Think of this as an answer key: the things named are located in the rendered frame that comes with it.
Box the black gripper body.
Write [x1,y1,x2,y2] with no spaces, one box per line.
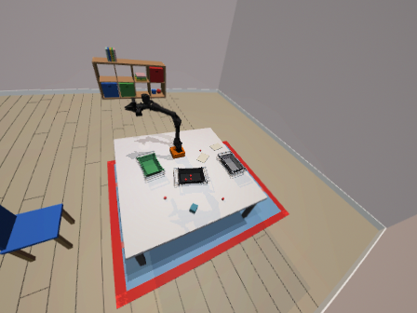
[131,97,144,117]

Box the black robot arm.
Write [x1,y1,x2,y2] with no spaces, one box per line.
[136,93,183,153]

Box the teal cube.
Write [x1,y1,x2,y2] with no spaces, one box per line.
[189,203,198,214]

